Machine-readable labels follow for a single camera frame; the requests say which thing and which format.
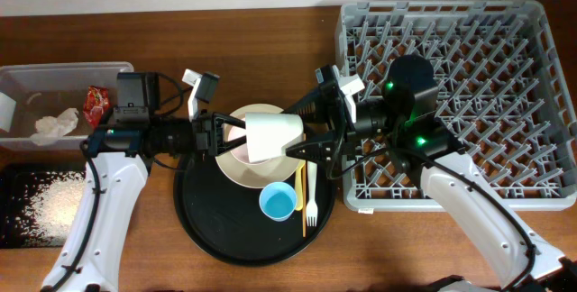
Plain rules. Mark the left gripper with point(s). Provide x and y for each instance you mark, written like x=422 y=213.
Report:
x=205 y=132

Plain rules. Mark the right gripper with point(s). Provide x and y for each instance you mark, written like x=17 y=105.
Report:
x=335 y=121

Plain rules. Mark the white cup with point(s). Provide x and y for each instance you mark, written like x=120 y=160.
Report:
x=269 y=135

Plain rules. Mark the red snack wrapper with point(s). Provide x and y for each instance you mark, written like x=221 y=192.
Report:
x=97 y=102

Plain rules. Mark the white napkin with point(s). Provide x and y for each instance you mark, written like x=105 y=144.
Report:
x=50 y=129

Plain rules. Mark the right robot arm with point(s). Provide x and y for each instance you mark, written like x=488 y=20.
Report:
x=421 y=146

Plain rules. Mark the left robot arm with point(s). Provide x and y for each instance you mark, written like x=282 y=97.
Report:
x=119 y=154

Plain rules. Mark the grey dishwasher rack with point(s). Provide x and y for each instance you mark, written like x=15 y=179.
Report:
x=502 y=89

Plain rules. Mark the clear plastic waste bin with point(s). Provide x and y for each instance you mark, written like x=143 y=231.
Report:
x=48 y=90

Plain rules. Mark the orange chopstick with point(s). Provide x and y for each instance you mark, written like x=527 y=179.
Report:
x=303 y=195

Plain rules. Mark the large beige plate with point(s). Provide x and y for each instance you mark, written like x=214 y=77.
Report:
x=256 y=175

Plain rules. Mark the blue cup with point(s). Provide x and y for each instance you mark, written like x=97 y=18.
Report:
x=278 y=201

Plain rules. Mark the white plastic fork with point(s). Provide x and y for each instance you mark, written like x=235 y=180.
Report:
x=311 y=208

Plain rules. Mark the round black serving tray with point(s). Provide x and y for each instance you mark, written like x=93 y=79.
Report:
x=224 y=219

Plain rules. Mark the white rice pile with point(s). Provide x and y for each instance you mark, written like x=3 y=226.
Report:
x=42 y=208

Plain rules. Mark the white label on bin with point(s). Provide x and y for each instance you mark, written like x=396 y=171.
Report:
x=7 y=109

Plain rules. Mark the black rectangular tray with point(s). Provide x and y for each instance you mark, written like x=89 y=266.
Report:
x=8 y=174

